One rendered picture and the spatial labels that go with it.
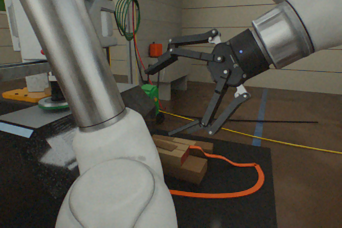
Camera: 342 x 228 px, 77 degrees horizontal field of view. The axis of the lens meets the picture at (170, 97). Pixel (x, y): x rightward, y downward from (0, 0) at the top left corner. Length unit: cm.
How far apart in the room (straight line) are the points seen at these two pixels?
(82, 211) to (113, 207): 3
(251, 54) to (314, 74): 572
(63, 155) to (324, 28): 111
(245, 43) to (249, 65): 3
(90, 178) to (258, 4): 584
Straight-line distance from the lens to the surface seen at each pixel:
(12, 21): 226
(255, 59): 35
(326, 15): 35
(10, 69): 113
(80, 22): 42
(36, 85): 232
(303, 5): 36
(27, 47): 139
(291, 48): 35
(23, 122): 135
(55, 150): 120
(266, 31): 35
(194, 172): 201
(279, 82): 604
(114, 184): 29
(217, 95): 38
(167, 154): 204
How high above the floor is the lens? 128
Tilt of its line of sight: 16 degrees down
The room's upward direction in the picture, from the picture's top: straight up
